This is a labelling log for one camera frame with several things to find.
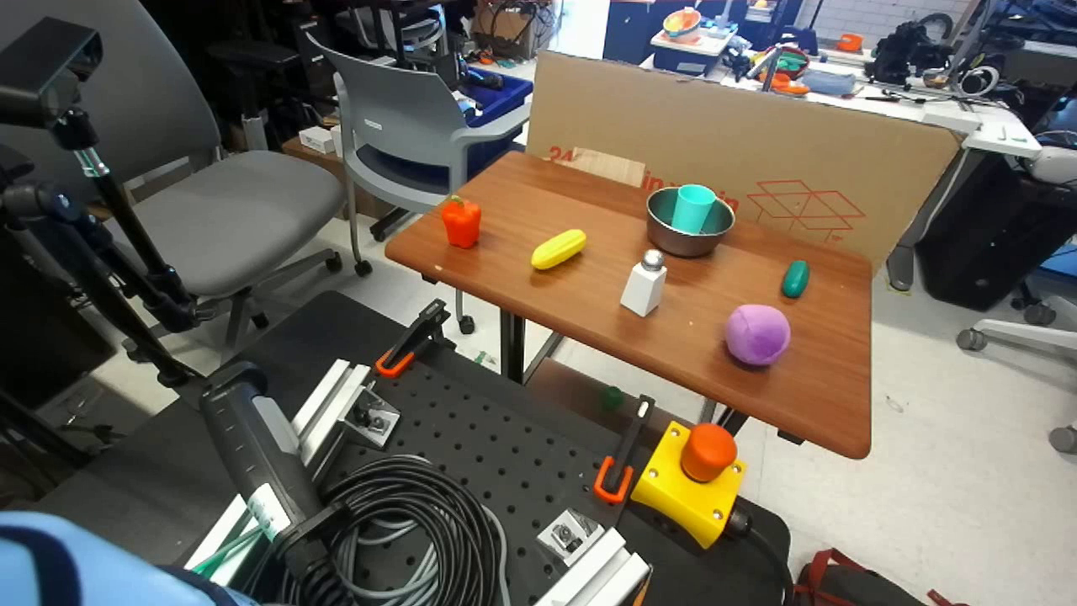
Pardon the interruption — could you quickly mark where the brown cardboard board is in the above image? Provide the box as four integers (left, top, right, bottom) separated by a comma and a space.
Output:
523, 51, 966, 268

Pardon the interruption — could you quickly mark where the black stereo camera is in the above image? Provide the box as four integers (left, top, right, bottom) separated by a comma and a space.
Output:
0, 13, 109, 129

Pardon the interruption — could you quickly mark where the tray with toy fruit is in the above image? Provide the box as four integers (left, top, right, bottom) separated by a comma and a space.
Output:
651, 2, 739, 59

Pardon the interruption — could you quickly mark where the coiled black cable bundle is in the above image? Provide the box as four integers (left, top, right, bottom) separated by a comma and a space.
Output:
274, 452, 515, 606

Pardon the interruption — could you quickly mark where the light blue cloth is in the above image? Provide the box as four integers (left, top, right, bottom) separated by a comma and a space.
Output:
0, 507, 247, 606

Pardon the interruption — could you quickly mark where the wooden table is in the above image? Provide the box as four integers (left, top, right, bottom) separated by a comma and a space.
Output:
385, 147, 874, 460

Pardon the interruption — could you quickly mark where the grey black power strip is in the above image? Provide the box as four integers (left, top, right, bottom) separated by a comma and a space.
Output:
198, 373, 330, 530

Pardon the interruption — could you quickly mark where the grey padded office chair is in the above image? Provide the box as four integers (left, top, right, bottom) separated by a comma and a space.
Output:
0, 0, 346, 341

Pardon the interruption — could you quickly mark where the white aluminium rail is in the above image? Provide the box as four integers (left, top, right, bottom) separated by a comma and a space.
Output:
182, 358, 379, 574
531, 517, 652, 606

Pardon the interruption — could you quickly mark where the red black bag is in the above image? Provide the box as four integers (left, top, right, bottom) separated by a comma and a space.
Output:
788, 544, 958, 606

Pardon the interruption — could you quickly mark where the white background desk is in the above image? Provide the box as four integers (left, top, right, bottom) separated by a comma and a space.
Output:
638, 44, 1047, 161

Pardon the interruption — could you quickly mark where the silver metal pot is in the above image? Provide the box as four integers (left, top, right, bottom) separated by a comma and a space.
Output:
643, 180, 741, 262

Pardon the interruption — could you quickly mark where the blue storage bin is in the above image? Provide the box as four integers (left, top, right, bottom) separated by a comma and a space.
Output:
455, 63, 535, 129

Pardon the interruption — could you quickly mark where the black orange clamp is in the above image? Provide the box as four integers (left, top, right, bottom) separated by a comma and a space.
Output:
373, 297, 455, 381
594, 392, 660, 507

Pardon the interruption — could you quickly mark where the yellow toy corn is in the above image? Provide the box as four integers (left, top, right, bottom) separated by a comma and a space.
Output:
530, 224, 590, 273

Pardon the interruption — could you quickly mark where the small teal toy vegetable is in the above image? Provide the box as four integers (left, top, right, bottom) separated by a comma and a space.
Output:
782, 258, 814, 304

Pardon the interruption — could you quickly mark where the yellow emergency stop box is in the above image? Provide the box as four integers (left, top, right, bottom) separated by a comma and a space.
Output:
631, 420, 752, 553

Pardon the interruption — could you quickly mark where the black perforated breadboard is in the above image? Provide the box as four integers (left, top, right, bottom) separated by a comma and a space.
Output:
31, 290, 794, 606

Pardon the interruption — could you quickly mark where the orange toy bell pepper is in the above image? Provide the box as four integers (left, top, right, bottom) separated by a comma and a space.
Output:
439, 195, 484, 253

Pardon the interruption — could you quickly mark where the black camera tripod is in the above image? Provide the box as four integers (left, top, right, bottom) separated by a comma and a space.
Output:
0, 105, 214, 390

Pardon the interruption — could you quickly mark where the grey plastic armchair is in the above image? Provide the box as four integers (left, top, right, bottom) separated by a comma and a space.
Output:
302, 29, 531, 278

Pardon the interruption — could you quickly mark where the blue plastic cup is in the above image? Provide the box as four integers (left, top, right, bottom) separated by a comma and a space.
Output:
669, 180, 721, 234

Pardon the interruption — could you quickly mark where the white shaker bottle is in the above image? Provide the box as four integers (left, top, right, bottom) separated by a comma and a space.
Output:
615, 245, 669, 319

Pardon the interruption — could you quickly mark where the purple plush ball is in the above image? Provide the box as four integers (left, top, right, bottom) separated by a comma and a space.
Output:
721, 300, 794, 371

